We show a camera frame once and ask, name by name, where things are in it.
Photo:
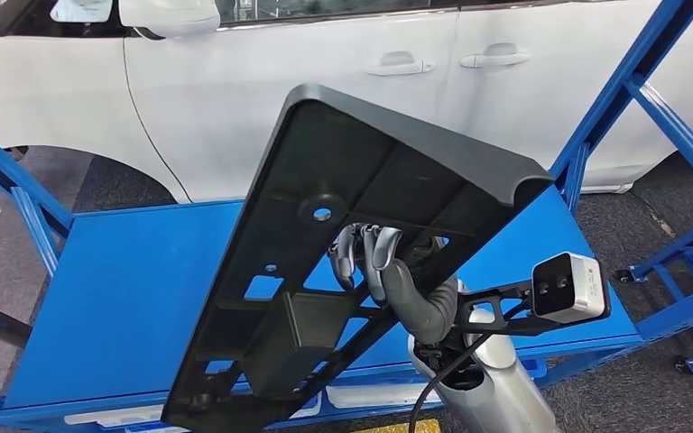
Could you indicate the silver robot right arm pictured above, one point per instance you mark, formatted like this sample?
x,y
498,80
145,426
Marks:
x,y
502,388

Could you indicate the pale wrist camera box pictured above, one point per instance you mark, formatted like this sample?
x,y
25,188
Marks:
x,y
568,287

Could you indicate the black plastic car trim part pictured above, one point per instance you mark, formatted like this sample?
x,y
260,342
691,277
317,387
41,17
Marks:
x,y
334,155

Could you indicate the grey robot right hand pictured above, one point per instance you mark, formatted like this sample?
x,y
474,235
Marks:
x,y
409,299

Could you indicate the white car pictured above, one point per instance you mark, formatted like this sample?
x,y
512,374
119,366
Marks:
x,y
233,107

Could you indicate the black camera bracket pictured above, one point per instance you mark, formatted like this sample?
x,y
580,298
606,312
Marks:
x,y
502,296

